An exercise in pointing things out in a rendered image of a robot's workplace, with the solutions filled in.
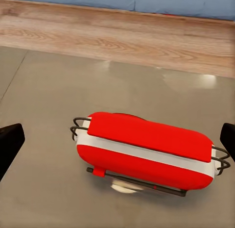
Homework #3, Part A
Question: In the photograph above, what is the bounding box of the radio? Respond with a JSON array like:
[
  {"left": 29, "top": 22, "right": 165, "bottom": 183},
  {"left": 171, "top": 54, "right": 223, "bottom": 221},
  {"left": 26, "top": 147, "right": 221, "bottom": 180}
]
[{"left": 70, "top": 112, "right": 231, "bottom": 197}]

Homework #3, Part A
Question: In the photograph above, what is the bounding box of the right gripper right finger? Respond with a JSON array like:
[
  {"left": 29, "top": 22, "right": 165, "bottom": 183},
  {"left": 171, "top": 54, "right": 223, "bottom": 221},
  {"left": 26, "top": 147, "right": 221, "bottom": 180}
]
[{"left": 220, "top": 123, "right": 235, "bottom": 161}]

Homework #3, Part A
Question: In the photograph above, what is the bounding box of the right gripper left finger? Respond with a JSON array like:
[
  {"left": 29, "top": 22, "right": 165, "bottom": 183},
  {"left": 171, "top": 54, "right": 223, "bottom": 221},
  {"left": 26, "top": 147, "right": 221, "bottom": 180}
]
[{"left": 0, "top": 123, "right": 25, "bottom": 181}]

